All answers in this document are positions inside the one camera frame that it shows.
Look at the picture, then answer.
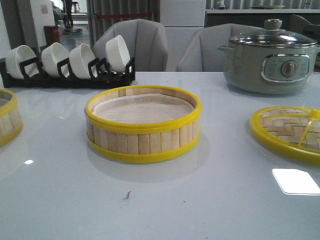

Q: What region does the woven bamboo steamer lid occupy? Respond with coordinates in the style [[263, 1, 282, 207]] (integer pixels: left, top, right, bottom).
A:
[[249, 106, 320, 166]]

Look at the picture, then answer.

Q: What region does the bamboo steamer tier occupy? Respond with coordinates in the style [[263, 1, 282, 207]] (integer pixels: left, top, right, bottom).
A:
[[84, 85, 201, 163], [0, 88, 23, 147]]

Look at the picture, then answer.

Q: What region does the white steamer liner paper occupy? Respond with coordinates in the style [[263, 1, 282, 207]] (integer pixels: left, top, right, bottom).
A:
[[93, 93, 194, 124]]

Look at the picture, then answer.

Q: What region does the black dish rack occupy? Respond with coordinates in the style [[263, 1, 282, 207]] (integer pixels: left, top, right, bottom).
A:
[[0, 57, 136, 90]]

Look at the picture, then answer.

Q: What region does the right grey chair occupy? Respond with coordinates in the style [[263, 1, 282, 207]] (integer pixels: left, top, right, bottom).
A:
[[176, 23, 260, 72]]

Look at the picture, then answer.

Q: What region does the grey chair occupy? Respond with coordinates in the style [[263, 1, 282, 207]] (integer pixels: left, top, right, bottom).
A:
[[92, 19, 168, 72], [176, 23, 260, 72]]

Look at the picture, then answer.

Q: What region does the left grey chair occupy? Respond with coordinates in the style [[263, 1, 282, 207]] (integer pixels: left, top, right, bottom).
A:
[[92, 19, 168, 72]]

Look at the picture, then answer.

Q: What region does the white bowl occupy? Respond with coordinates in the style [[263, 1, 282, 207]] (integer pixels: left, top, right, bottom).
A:
[[41, 42, 69, 78], [105, 35, 131, 73], [69, 43, 96, 79], [5, 45, 36, 80]]

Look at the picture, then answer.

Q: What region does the white cabinet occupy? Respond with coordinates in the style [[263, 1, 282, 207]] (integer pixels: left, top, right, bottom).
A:
[[159, 0, 206, 72]]

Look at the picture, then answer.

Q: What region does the green electric cooking pot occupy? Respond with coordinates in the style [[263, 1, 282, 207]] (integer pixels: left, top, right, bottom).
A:
[[217, 43, 320, 95]]

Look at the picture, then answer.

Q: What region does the red fire extinguisher box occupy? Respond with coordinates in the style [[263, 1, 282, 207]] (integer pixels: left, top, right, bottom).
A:
[[43, 25, 60, 46]]

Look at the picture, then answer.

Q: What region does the glass pot lid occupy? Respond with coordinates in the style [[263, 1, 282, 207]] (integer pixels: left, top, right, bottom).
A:
[[229, 18, 317, 48]]

